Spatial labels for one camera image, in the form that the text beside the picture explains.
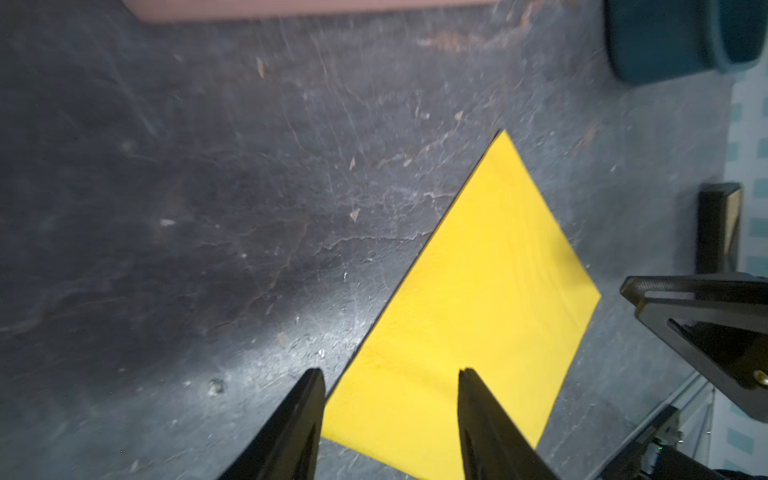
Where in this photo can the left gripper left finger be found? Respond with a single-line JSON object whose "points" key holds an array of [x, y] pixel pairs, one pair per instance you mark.
{"points": [[287, 445]]}

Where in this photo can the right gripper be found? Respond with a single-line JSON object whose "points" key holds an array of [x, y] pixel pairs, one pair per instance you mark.
{"points": [[715, 322]]}

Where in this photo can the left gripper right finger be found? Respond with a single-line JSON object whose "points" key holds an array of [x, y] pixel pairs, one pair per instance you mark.
{"points": [[491, 445]]}

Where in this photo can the yellow paper napkin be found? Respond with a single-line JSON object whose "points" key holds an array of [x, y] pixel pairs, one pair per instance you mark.
{"points": [[498, 289]]}

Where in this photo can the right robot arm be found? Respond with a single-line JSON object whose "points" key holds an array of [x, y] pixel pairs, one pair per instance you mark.
{"points": [[653, 453]]}

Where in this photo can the black yellow flat device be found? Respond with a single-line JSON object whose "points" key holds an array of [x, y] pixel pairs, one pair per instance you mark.
{"points": [[718, 227]]}

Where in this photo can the dark teal plastic tray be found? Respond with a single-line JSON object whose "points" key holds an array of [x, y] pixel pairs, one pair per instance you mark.
{"points": [[653, 41]]}

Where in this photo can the pink perforated plastic basket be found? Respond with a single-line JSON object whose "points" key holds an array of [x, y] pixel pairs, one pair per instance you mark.
{"points": [[157, 11]]}

